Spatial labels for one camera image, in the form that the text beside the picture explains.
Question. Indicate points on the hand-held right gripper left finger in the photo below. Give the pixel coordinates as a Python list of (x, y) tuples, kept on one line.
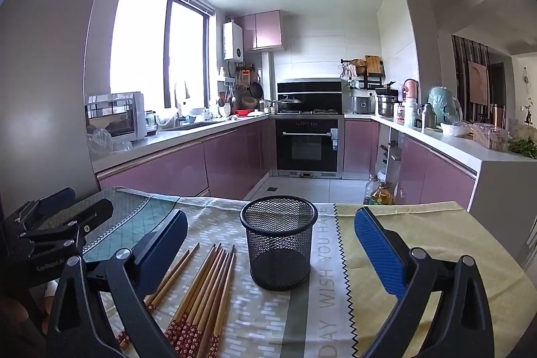
[(168, 240)]

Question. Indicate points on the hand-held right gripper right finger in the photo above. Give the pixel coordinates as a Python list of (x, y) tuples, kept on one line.
[(377, 253)]

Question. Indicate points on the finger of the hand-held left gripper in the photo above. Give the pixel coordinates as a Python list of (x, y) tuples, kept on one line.
[(63, 196), (98, 212)]

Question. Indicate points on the bunch of wooden chopsticks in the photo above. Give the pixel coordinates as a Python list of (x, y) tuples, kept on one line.
[(209, 282)]

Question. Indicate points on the black mesh holder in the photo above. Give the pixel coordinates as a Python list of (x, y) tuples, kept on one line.
[(279, 257)]

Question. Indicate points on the person's left hand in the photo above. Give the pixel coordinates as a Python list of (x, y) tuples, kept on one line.
[(25, 312)]

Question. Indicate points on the yellow cooking oil bottle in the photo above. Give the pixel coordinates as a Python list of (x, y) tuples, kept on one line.
[(382, 196)]

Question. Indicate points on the clear plastic bottle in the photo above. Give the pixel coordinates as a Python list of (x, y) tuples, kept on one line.
[(370, 190)]

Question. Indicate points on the clear plastic bag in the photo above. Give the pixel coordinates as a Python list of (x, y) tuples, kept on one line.
[(100, 140)]

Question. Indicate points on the pink base cabinet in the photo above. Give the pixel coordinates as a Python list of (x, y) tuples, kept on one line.
[(440, 177), (176, 169), (360, 148)]

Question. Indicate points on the white kitchen countertop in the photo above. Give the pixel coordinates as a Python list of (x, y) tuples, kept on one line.
[(168, 140)]

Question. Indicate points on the patterned tablecloth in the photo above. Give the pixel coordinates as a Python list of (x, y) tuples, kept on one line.
[(293, 324)]

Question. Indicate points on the black built-in oven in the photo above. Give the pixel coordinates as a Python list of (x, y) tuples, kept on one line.
[(306, 148)]

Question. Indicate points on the grey refrigerator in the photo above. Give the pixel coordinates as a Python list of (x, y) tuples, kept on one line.
[(50, 68)]

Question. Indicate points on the white bottle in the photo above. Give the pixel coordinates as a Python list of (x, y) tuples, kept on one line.
[(410, 112)]

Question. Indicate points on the steel flask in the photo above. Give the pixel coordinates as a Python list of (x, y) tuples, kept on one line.
[(428, 117)]

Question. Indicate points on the white bowl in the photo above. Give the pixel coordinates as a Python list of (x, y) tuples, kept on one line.
[(455, 130)]

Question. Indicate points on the steel steamer pot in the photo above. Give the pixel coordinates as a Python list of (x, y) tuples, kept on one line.
[(386, 106)]

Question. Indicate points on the white hanging towel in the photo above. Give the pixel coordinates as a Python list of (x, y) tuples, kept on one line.
[(181, 89)]

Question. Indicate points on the steel rice cooker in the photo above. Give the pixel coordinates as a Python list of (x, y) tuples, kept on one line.
[(360, 104)]

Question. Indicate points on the pale green appliance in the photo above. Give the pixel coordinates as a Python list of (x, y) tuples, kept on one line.
[(442, 106)]

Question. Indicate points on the clear plastic container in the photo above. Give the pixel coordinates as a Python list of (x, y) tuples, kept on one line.
[(491, 138)]

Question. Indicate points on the pink kettle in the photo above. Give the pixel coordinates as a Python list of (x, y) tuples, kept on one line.
[(411, 89)]

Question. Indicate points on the wok with lid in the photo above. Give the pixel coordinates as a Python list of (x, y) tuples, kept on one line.
[(289, 104)]

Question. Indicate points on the kitchen window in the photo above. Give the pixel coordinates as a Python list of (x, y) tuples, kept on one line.
[(138, 39)]

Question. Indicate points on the black hanging pan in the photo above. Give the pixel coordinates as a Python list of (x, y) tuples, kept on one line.
[(256, 90)]

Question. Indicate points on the black range hood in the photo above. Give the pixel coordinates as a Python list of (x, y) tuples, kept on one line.
[(310, 89)]

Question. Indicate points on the green leafy vegetables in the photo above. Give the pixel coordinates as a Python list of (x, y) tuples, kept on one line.
[(524, 149)]

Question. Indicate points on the copper tumbler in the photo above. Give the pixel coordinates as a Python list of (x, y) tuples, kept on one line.
[(499, 117)]

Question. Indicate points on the wooden cutting board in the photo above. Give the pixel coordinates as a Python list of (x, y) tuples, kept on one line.
[(372, 64)]

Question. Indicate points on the white water heater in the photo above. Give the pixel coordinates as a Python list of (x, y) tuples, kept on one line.
[(233, 43)]

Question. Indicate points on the wall rack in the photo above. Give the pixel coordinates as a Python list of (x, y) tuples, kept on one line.
[(356, 79)]

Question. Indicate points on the wall picture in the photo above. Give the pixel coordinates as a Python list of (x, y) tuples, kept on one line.
[(478, 83)]

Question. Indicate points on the pink wall cabinet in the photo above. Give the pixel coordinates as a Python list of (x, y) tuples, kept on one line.
[(264, 31)]

